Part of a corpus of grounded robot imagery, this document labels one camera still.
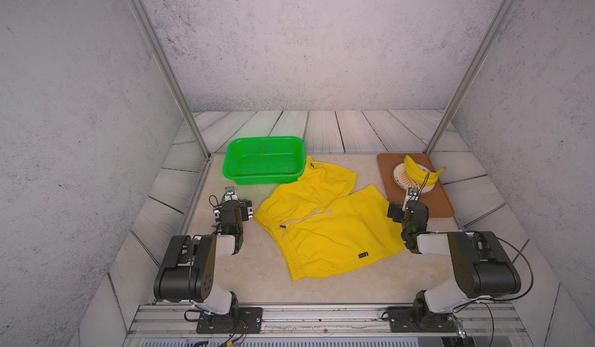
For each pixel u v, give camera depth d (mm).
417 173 1052
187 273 450
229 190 809
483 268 454
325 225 940
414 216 727
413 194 811
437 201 1023
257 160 1180
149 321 742
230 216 757
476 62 873
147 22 773
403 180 1084
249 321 726
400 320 726
